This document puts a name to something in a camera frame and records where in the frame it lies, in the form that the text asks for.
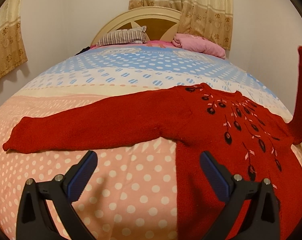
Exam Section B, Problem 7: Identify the cream wooden headboard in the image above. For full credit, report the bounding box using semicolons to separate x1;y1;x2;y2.
91;7;181;45

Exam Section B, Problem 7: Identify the polka dot bed sheet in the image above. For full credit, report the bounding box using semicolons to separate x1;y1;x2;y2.
0;44;302;239

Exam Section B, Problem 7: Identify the beige curtain at left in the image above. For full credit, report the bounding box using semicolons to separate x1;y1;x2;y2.
0;0;28;79

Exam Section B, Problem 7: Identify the pink folded blanket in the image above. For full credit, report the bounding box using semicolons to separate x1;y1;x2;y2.
172;33;226;59

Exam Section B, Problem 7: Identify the beige patterned curtain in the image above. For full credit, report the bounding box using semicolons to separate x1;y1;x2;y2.
129;0;234;50

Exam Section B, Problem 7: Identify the striped pillow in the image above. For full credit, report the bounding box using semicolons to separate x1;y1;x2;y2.
94;26;147;47

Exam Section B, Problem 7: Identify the red knit sweater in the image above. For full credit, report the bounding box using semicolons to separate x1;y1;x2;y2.
3;47;302;239

